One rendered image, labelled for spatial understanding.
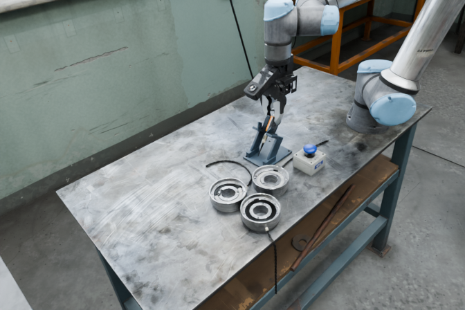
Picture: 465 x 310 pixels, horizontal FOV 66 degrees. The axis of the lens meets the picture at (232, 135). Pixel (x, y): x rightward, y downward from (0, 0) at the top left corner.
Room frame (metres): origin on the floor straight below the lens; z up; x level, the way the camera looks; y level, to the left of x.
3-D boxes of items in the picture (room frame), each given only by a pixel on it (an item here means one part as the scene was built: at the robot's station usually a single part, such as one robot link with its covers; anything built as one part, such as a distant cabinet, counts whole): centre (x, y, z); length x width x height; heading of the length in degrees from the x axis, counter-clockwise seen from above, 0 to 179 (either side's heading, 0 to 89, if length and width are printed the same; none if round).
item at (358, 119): (1.07, -0.49, 0.85); 0.15 x 0.15 x 0.10
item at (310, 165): (0.86, -0.23, 0.82); 0.08 x 0.07 x 0.05; 129
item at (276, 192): (0.78, -0.10, 0.82); 0.10 x 0.10 x 0.04
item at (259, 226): (0.66, -0.06, 0.82); 0.10 x 0.10 x 0.04
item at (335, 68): (3.30, -1.23, 0.39); 1.50 x 0.62 x 0.78; 129
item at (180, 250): (0.99, -0.10, 0.79); 1.20 x 0.60 x 0.02; 129
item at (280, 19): (0.97, -0.15, 1.22); 0.09 x 0.08 x 0.11; 85
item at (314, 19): (0.97, -0.25, 1.22); 0.11 x 0.11 x 0.08; 85
